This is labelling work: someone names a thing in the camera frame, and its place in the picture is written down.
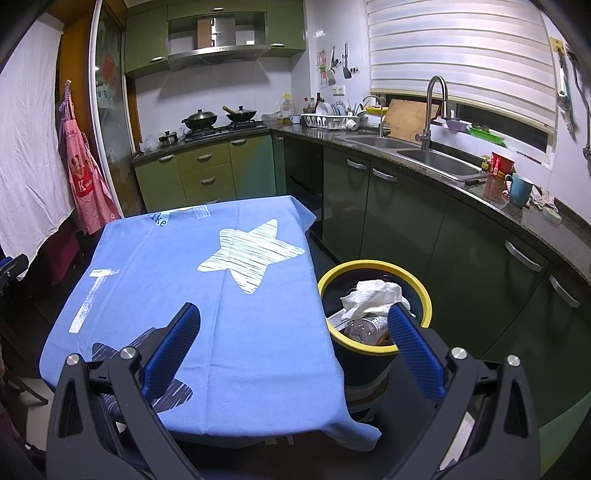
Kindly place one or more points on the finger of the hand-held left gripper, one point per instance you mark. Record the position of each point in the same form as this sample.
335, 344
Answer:
16, 266

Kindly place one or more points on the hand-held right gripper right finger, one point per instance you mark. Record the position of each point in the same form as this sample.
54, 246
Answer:
415, 355

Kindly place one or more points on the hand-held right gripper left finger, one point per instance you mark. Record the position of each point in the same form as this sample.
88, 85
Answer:
171, 350

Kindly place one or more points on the clear plastic bottle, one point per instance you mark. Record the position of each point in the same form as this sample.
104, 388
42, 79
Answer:
364, 330

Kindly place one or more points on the yellow-rimmed dark bin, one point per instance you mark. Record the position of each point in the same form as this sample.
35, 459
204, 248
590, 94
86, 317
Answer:
360, 369

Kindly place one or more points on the white tissue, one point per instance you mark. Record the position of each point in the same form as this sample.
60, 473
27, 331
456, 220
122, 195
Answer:
374, 295

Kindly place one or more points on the blue star-print tablecloth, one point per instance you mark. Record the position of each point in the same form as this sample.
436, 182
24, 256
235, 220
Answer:
184, 258

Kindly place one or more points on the red checked apron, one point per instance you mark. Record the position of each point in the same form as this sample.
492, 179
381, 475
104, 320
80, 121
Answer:
85, 184

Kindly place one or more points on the white hanging sheet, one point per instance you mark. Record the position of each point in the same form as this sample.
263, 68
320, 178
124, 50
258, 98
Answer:
32, 138

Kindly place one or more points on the white-framed glass door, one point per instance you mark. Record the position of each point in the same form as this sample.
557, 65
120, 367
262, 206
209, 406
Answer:
111, 115

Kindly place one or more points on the blue mug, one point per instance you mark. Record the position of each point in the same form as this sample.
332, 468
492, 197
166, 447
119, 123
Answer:
519, 191

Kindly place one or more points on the steel double sink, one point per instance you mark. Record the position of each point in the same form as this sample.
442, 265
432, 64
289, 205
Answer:
438, 159

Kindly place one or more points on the small lidded pot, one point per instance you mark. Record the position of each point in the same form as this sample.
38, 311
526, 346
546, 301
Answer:
168, 138

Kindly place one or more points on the white rag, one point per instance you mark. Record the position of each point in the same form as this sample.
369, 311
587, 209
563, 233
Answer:
545, 203

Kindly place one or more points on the red paper cup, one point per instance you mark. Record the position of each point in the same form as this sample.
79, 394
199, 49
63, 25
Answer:
501, 165

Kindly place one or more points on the green tray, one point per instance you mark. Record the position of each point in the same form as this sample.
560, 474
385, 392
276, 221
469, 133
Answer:
487, 136

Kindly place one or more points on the black lidded wok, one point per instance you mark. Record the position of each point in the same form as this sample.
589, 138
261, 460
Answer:
199, 120

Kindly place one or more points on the purple sink holder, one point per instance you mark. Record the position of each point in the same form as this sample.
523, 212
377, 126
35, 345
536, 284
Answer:
452, 124

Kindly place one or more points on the wooden cutting board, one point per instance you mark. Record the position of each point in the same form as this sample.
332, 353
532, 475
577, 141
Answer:
406, 120

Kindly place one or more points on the black gas stove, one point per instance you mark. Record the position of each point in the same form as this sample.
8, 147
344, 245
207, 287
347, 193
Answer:
240, 125

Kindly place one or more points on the small steel faucet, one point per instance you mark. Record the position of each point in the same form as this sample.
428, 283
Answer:
381, 120

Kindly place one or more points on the tall steel faucet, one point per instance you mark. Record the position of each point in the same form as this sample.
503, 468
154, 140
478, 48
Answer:
429, 115

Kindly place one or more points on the yellow bowl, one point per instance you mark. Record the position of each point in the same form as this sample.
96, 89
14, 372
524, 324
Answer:
376, 110

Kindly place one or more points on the white dish rack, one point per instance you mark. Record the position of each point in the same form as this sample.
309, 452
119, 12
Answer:
323, 121

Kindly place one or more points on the green upper cabinets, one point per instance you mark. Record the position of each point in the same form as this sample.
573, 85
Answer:
145, 41

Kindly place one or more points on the yellow oil bottle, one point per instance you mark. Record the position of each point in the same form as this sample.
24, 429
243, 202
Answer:
287, 110

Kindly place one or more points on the steel range hood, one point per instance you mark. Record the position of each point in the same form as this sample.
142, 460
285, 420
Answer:
217, 55

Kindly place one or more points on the black hanging spatula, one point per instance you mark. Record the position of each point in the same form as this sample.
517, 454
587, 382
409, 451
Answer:
346, 71

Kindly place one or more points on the hanging metal utensil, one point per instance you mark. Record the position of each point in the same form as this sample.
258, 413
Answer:
564, 97

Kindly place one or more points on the white window blind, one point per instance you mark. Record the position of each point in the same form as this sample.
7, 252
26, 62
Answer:
461, 55

